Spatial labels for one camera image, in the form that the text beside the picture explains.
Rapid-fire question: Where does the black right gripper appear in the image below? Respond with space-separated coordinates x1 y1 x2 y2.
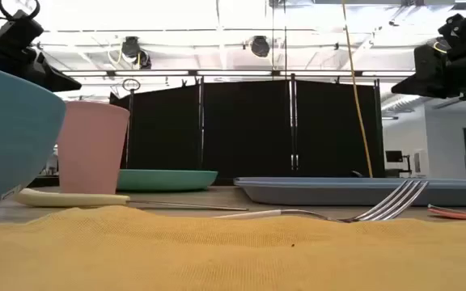
391 36 466 101

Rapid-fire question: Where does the blue bowl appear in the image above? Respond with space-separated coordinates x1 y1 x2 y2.
0 62 67 214

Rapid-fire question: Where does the pink cup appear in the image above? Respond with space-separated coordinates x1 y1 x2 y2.
57 100 131 196

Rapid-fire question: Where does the cream-handled knife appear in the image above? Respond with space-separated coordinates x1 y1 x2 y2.
14 188 250 213

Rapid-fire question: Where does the orange-handled spoon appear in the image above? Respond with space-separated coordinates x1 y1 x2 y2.
426 203 466 221

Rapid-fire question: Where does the teal plate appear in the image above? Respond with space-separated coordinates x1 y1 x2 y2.
116 168 219 192

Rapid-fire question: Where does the orange-handled fork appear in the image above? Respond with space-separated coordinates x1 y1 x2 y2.
214 179 430 224

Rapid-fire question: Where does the yellow cloth napkin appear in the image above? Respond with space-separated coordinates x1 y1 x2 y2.
0 205 466 291

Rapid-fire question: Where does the blue plastic tray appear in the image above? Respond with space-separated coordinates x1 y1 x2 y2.
233 176 466 208

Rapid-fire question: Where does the black monitor on stand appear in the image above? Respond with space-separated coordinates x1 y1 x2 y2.
384 150 413 175

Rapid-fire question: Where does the black room divider screen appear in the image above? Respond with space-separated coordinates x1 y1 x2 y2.
108 76 386 181

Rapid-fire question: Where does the yellow hanging cable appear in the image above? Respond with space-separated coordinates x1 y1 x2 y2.
341 0 374 179

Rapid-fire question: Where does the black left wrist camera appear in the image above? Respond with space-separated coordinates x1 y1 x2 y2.
0 8 44 50

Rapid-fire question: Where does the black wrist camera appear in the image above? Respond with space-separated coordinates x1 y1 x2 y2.
0 8 44 50
437 13 466 48

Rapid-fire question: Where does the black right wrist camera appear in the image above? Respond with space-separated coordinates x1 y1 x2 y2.
437 13 466 48

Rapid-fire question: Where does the black ceiling cable reel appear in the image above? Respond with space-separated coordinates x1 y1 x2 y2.
120 36 152 70
250 35 271 58

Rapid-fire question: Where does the black pole with ring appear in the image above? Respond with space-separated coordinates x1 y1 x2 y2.
121 78 142 171

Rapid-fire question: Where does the black metal table frame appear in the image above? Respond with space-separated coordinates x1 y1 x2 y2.
25 174 237 188

